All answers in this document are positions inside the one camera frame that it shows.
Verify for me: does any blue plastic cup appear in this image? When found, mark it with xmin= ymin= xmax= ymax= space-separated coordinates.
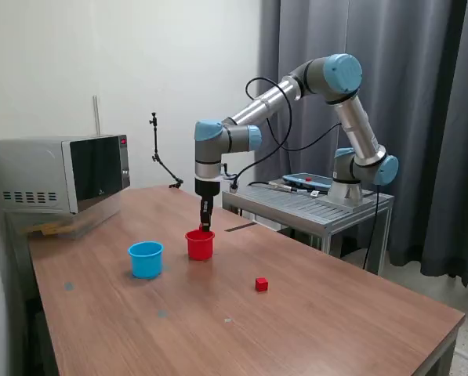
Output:
xmin=128 ymin=240 xmax=165 ymax=280

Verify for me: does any blue teach pendant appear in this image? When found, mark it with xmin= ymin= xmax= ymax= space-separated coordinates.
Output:
xmin=282 ymin=172 xmax=333 ymax=193

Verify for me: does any wooden block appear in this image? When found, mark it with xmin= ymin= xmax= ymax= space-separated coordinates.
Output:
xmin=21 ymin=222 xmax=68 ymax=238

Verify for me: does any black pendant cable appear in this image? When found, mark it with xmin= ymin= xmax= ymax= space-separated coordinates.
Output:
xmin=247 ymin=180 xmax=321 ymax=197

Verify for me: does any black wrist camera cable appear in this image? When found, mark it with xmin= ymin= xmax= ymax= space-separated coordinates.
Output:
xmin=229 ymin=76 xmax=344 ymax=189

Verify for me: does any silver microwave oven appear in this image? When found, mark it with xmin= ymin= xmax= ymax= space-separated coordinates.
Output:
xmin=0 ymin=134 xmax=131 ymax=215

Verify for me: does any grey metal robot stand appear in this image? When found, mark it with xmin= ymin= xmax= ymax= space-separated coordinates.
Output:
xmin=222 ymin=179 xmax=395 ymax=277

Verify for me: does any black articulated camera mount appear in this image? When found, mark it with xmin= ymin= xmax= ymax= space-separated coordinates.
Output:
xmin=148 ymin=112 xmax=184 ymax=190

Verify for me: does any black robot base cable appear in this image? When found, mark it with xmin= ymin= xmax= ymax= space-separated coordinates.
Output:
xmin=362 ymin=186 xmax=382 ymax=271

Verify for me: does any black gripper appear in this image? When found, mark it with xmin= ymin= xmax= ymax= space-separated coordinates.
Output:
xmin=194 ymin=178 xmax=220 ymax=233

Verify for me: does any red plastic cup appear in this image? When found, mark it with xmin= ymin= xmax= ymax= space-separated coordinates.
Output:
xmin=184 ymin=229 xmax=216 ymax=262

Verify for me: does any grey curtain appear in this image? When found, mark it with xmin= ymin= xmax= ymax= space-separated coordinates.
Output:
xmin=254 ymin=0 xmax=468 ymax=287

